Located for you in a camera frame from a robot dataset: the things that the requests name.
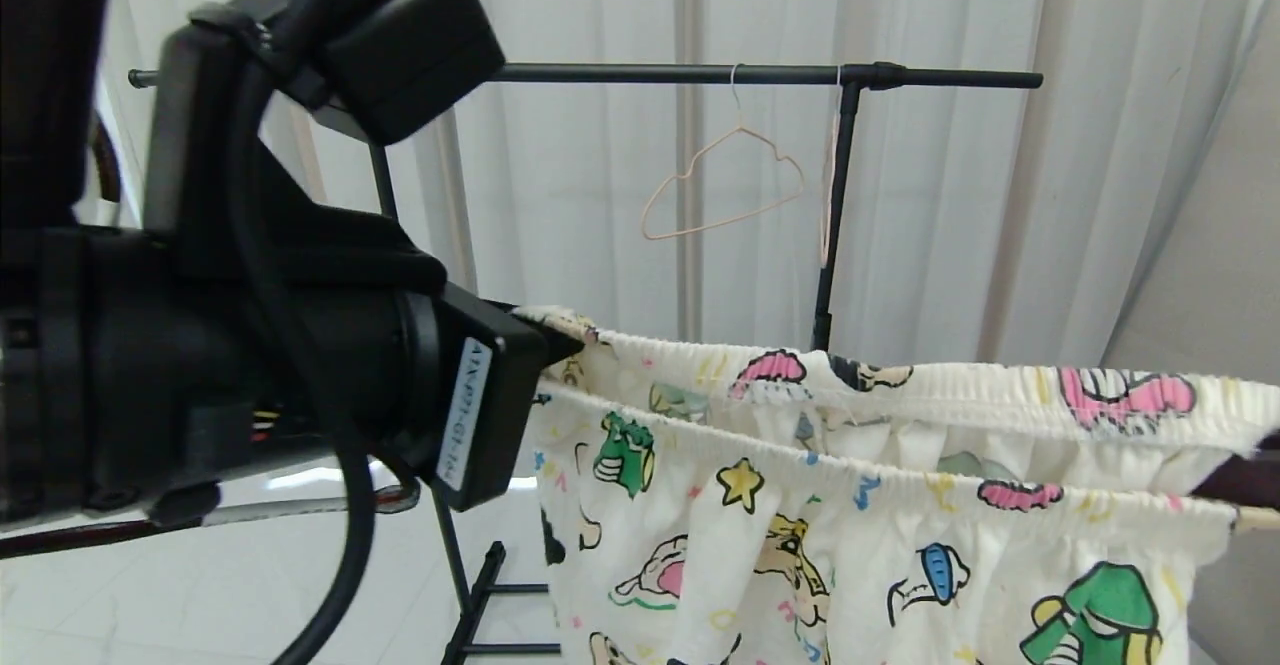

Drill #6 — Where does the white curtain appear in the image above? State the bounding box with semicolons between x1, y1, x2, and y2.
95;0;1280;396

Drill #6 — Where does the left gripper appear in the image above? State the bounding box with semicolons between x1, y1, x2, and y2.
85;200;583;514

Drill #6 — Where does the black cable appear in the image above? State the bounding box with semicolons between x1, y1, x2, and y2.
222;0;393;665

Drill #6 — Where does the black clothes rack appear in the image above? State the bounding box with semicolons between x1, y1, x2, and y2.
128;62;1044;665

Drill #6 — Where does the cream printed garment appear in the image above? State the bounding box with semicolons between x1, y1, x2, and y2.
510;305;1280;665

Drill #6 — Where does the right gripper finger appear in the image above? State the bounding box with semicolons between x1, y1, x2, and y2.
1192;432;1280;508

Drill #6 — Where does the pink clothes hanger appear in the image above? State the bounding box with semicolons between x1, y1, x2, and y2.
641;65;807;243
817;67;844;270

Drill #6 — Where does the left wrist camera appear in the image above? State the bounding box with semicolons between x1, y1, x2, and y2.
143;0;507;281

